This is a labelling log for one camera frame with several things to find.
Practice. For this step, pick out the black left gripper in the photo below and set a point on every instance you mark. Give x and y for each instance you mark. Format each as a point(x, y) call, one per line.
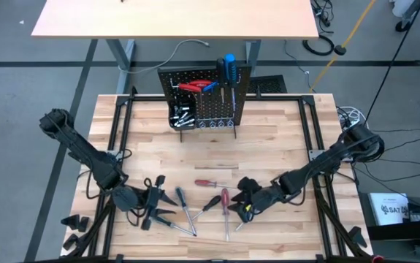
point(151, 202)

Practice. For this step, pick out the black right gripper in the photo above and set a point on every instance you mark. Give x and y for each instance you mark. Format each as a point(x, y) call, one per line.
point(255, 199)

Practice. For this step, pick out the dark-tipped nut driver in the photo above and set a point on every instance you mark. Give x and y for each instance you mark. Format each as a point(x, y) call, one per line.
point(180, 229)

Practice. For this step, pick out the long chrome socket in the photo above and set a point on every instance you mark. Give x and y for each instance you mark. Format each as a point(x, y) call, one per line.
point(187, 115)
point(186, 124)

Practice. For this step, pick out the black metal pegboard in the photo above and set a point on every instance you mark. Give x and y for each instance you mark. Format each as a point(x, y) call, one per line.
point(209, 109)

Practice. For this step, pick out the short chrome socket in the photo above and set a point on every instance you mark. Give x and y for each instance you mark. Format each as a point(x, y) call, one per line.
point(187, 108)

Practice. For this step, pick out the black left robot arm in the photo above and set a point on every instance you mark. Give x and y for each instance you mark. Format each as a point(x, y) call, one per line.
point(85, 153)

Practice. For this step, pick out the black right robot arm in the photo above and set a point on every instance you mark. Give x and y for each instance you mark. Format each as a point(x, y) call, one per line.
point(304, 171)

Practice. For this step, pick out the black plastic pegboard bin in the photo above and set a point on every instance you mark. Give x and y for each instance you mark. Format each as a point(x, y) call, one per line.
point(173, 126)

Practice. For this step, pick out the black floor grate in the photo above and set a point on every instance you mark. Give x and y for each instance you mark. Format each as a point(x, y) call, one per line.
point(271, 84)

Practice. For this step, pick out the white power strip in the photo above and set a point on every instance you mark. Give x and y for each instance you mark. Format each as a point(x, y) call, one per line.
point(348, 115)

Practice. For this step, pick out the white printed booklet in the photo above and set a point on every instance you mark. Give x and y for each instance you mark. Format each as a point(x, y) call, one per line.
point(388, 210)

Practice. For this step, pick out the light wooden desk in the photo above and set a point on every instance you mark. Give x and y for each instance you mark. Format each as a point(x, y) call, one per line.
point(176, 18)

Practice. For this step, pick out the office chair base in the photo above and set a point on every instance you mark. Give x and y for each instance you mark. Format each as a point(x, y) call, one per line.
point(403, 25)

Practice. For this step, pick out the short chrome hook rail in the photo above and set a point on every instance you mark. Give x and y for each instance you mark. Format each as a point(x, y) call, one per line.
point(217, 123)

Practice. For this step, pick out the black plastic bracket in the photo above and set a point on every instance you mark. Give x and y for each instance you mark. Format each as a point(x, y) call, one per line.
point(83, 224)
point(357, 237)
point(70, 222)
point(71, 242)

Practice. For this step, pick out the black table frame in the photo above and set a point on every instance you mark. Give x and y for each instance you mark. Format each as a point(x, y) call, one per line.
point(286, 98)

